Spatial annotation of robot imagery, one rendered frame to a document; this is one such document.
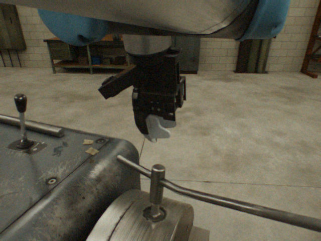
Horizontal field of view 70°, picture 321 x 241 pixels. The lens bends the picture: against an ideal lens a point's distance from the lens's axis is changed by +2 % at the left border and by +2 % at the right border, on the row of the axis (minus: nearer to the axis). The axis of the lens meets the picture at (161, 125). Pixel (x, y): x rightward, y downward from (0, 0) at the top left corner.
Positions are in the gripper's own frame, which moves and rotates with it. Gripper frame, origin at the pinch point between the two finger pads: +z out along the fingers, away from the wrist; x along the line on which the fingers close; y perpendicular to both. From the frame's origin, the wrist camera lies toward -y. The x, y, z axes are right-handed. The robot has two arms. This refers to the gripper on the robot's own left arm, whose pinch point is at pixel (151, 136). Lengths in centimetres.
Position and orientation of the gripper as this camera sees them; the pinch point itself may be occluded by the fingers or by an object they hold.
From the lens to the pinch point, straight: 50.4
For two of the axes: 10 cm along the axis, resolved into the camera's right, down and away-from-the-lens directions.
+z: 0.9, 7.7, 6.4
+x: 3.5, -6.2, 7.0
